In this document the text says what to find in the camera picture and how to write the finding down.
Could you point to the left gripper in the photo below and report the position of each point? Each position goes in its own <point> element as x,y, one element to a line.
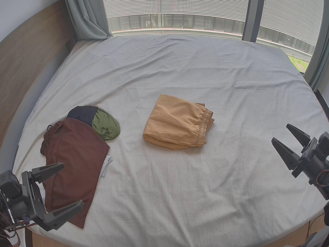
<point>32,197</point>

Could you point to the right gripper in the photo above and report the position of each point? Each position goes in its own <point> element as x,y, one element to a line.
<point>309,161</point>

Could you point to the tan shorts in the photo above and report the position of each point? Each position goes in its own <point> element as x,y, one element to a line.
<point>174,122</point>

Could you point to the bed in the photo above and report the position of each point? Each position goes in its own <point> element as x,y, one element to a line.
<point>205,73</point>

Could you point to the brown shorts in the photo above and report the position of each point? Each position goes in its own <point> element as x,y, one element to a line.
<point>74,158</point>

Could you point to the white garment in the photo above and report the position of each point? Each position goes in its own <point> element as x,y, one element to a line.
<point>106,166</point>

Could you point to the black garment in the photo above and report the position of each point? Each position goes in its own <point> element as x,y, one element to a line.
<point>79,113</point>

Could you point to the green garment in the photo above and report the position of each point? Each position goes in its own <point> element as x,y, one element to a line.
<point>106,127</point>

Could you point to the grey-green curtain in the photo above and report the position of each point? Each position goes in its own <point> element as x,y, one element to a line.
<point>82,17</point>

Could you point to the window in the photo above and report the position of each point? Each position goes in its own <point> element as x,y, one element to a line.
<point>180,4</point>

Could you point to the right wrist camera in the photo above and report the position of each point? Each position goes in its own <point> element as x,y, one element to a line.
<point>324,143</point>

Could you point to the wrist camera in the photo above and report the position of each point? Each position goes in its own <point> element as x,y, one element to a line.
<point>324,143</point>
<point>7,181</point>

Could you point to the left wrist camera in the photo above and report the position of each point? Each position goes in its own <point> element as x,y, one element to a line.
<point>7,181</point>

